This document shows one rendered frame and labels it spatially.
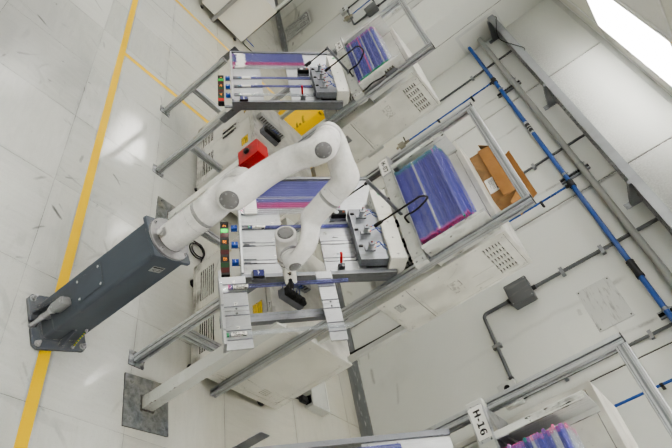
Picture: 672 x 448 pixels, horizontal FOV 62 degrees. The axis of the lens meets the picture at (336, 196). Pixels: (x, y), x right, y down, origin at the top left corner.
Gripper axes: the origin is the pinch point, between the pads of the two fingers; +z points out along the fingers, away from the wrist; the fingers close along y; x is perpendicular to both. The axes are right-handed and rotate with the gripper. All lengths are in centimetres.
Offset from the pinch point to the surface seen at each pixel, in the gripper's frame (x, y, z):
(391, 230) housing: -53, 29, 11
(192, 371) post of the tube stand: 46, -12, 36
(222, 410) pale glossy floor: 41, -2, 98
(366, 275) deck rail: -36.2, 9.2, 16.2
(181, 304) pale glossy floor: 57, 54, 77
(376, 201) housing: -52, 50, 12
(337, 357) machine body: -23, 6, 80
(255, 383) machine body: 22, 7, 93
